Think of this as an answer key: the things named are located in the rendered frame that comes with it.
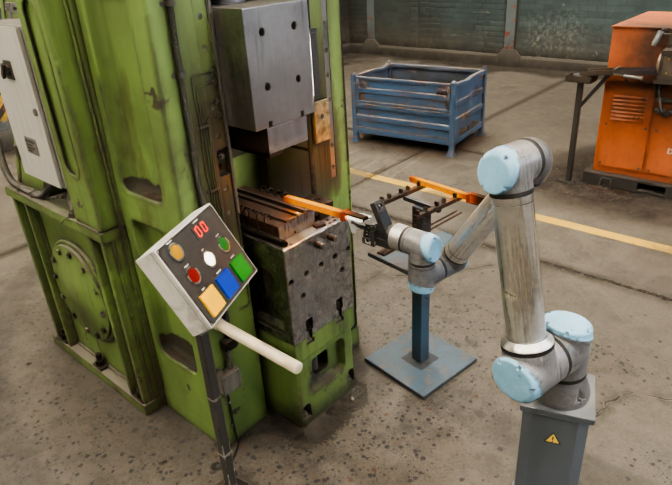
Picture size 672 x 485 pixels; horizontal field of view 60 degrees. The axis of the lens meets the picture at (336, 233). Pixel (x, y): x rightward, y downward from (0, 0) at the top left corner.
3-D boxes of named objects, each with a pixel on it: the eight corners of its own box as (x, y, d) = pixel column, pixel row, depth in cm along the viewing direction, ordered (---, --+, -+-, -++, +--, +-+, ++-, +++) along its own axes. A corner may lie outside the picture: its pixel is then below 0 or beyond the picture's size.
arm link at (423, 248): (428, 269, 190) (429, 242, 185) (397, 258, 198) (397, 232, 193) (444, 258, 196) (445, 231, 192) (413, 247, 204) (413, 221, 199)
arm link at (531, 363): (571, 388, 173) (550, 136, 152) (535, 416, 164) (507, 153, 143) (527, 371, 185) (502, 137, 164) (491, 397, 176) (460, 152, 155)
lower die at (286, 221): (315, 224, 238) (313, 204, 235) (279, 242, 225) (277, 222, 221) (246, 201, 264) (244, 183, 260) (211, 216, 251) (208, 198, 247)
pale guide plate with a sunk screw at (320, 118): (331, 138, 251) (329, 98, 243) (317, 144, 245) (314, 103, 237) (327, 137, 252) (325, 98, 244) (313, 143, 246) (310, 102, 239)
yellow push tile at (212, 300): (227, 302, 178) (212, 283, 176) (216, 317, 171) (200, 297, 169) (222, 304, 178) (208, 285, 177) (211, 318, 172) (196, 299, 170)
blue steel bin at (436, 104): (485, 135, 624) (489, 66, 592) (453, 158, 567) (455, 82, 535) (388, 122, 688) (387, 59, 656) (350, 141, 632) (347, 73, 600)
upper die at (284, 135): (308, 139, 223) (306, 115, 218) (269, 154, 209) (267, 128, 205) (236, 124, 248) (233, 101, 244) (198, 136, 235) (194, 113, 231)
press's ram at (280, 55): (330, 106, 227) (323, -5, 209) (256, 132, 202) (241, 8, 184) (257, 94, 253) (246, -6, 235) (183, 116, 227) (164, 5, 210)
